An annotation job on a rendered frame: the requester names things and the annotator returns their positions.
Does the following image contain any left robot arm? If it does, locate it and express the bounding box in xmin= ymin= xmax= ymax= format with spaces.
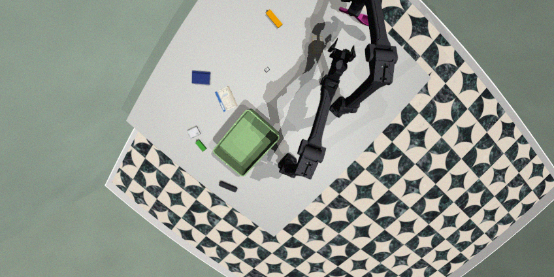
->
xmin=278 ymin=49 xmax=351 ymax=180

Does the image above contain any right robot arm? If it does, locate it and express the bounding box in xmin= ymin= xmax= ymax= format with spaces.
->
xmin=330 ymin=0 xmax=398 ymax=118

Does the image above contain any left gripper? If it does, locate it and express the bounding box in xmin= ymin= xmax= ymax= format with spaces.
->
xmin=328 ymin=38 xmax=356 ymax=62

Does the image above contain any blue notebook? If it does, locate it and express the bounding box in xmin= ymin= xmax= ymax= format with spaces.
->
xmin=191 ymin=71 xmax=210 ymax=85

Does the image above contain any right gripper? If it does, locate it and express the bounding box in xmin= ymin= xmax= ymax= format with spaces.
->
xmin=348 ymin=0 xmax=364 ymax=17

